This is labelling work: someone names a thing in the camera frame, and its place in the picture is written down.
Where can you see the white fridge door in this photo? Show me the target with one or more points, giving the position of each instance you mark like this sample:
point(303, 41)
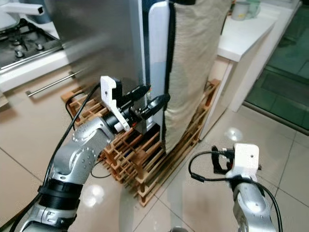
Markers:
point(158, 48)

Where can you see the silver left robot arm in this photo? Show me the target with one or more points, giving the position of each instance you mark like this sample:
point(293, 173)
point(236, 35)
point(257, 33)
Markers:
point(77, 159)

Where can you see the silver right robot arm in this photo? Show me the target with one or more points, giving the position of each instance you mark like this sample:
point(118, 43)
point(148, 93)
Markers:
point(251, 208)

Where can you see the silver mini fridge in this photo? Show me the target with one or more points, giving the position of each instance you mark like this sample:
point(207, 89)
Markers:
point(96, 38)

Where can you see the wooden wine rack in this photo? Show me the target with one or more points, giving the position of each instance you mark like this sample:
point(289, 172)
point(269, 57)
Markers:
point(140, 164)

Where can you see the beige hanging cloth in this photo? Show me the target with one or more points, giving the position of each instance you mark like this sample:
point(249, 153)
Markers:
point(198, 48)

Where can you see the beige kitchen cabinet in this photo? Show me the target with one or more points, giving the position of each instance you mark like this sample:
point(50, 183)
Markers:
point(29, 135)

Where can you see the white side table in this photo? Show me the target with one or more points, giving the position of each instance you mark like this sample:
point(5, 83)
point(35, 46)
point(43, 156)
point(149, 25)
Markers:
point(241, 38)

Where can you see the white mug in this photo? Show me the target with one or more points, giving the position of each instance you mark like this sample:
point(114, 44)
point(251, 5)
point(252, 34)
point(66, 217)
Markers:
point(239, 10)

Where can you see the steel gas hob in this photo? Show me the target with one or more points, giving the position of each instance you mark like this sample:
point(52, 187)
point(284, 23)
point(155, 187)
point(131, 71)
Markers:
point(24, 46)

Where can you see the pale green mug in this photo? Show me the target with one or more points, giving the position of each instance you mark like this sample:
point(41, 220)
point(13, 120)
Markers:
point(255, 7)

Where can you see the white saucepan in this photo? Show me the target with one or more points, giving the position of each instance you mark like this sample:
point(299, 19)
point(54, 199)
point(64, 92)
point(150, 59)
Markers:
point(7, 17)

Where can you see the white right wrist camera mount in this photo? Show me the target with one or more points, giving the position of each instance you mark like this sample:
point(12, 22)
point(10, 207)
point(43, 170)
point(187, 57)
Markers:
point(244, 159)

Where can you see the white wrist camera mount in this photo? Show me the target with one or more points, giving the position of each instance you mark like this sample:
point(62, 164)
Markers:
point(108, 94)
point(244, 159)

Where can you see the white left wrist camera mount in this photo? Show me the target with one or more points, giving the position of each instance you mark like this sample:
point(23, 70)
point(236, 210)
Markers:
point(108, 94)

